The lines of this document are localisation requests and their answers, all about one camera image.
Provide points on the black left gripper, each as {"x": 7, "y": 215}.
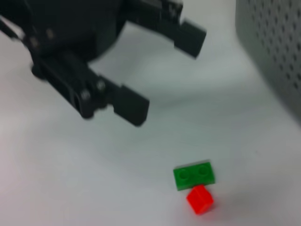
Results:
{"x": 70, "y": 23}

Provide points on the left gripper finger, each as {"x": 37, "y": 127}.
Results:
{"x": 183, "y": 35}
{"x": 98, "y": 94}

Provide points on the green rectangular block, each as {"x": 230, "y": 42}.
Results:
{"x": 192, "y": 175}

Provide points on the small red square block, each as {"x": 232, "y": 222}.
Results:
{"x": 200, "y": 200}

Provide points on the grey perforated storage bin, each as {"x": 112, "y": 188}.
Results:
{"x": 277, "y": 47}

